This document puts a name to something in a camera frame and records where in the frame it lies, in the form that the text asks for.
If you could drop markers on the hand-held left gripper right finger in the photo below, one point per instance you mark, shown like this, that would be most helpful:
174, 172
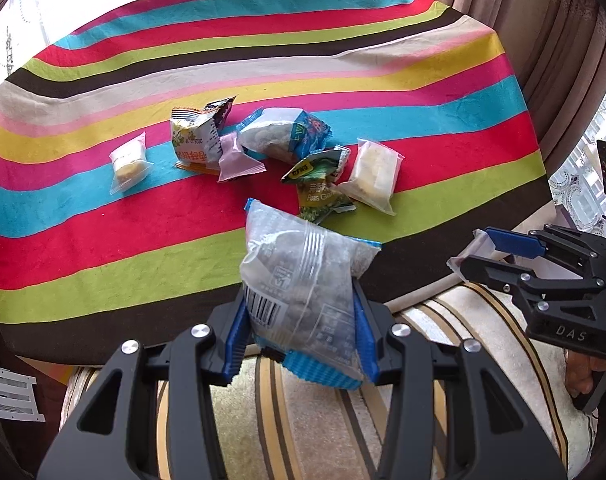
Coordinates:
368, 350

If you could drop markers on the pink snack packet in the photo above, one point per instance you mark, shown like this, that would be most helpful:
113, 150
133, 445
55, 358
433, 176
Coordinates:
235, 162

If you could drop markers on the white slatted chair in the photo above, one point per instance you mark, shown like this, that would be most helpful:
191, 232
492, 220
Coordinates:
8, 395

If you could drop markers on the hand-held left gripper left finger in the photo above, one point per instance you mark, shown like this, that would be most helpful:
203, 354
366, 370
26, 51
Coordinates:
233, 355

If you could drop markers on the person's right hand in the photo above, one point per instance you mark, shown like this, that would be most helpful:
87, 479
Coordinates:
578, 375

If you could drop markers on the small clear snack packet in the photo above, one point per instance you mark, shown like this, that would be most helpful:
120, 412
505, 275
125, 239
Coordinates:
480, 245

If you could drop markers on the beige embroidered curtain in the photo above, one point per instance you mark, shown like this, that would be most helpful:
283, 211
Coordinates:
533, 35

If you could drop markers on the white lace curtain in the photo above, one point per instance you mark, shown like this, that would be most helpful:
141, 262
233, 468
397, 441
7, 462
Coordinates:
573, 195

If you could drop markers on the small clear pastry packet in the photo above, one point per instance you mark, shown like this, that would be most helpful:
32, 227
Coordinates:
128, 165

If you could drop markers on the dark orange snack packet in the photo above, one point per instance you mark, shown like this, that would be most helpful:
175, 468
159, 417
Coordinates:
223, 110

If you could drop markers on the clear packet of yellow cake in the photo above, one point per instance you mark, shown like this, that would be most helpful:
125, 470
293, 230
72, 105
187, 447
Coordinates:
373, 175

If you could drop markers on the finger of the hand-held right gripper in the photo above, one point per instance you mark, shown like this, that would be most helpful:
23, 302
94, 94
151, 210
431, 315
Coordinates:
503, 272
513, 242

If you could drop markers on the blue and clear snack packet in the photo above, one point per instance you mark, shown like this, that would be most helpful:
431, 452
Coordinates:
303, 280
273, 135

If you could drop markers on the green pea snack packet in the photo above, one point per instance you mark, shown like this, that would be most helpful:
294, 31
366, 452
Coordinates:
318, 185

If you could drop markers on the beige striped plush cover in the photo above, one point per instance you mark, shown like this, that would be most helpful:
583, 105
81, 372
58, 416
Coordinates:
308, 425

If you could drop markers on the colourful striped tablecloth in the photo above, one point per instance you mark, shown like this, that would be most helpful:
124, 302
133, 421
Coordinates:
108, 260

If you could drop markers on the white and orange snack packet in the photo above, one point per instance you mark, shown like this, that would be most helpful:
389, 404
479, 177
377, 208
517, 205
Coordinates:
195, 140

